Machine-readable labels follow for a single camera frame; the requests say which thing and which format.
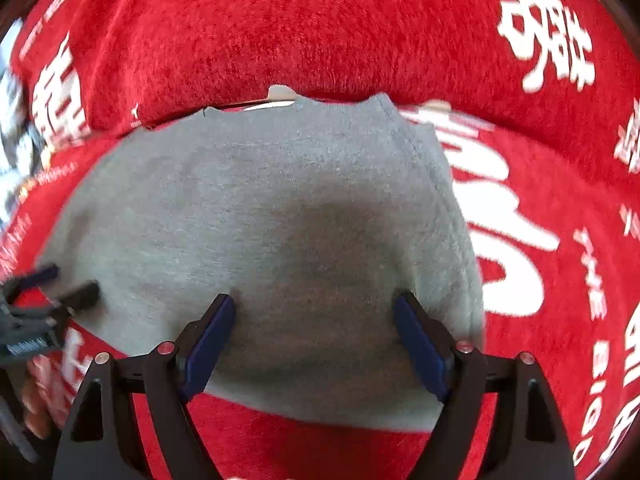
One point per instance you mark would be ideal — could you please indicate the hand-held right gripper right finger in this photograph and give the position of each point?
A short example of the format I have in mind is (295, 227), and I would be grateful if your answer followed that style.
(422, 350)

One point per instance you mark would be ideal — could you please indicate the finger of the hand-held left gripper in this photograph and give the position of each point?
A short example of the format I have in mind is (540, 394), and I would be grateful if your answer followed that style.
(37, 275)
(80, 296)

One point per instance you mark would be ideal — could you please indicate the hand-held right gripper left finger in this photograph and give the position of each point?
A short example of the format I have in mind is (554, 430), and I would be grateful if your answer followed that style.
(210, 345)

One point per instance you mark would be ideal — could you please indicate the grey knit sweater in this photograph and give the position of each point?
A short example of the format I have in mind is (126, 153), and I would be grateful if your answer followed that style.
(250, 200)

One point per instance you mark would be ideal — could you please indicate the person's left hand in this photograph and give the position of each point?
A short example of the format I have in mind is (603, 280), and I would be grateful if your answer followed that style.
(40, 400)

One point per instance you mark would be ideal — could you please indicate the pale patterned crumpled cloth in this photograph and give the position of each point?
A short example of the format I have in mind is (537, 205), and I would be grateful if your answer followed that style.
(12, 110)

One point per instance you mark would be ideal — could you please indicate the pale peach cloth piece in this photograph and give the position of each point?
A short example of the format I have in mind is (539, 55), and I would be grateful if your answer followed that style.
(437, 106)
(279, 94)

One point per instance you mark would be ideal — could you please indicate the red printed blanket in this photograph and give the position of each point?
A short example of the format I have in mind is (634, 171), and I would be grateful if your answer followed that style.
(250, 25)

